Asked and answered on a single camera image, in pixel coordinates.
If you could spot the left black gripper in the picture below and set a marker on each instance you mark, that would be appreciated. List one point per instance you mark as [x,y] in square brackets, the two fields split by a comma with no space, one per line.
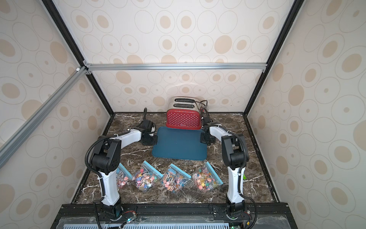
[156,139]

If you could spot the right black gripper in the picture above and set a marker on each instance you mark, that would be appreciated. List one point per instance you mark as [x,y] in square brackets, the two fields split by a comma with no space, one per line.
[207,137]

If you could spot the teal rectangular tray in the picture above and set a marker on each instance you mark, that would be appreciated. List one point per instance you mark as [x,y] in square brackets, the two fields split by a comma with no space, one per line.
[179,144]

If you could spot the candy ziploc bag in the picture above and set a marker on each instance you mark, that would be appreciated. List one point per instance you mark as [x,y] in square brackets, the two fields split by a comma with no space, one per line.
[174,179]
[123,176]
[206,178]
[146,176]

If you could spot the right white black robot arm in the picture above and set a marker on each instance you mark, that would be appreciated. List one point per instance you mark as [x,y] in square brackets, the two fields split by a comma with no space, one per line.
[235,156]

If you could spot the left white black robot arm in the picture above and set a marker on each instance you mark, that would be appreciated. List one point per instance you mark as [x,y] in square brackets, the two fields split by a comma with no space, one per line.
[103,158]

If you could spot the red polka dot toaster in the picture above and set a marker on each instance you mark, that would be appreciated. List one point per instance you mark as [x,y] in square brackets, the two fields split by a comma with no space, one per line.
[183,113]

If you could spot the horizontal aluminium frame bar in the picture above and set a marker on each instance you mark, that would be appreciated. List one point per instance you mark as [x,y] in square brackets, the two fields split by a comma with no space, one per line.
[170,67]

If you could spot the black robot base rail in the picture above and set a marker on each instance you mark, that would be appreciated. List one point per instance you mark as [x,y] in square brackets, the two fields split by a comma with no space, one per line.
[176,216]

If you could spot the left slanted aluminium frame bar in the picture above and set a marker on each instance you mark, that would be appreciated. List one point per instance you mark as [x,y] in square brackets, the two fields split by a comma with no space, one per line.
[22,134]

